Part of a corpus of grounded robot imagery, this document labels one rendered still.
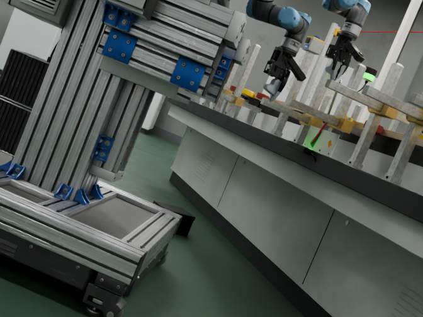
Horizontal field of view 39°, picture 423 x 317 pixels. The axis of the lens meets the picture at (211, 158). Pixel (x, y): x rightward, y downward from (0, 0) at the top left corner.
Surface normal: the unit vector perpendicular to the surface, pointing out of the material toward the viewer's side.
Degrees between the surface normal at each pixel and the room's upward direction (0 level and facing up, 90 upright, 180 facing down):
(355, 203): 90
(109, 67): 90
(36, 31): 90
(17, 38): 90
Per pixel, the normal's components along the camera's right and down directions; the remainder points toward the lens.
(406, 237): -0.88, -0.33
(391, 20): -0.09, 0.04
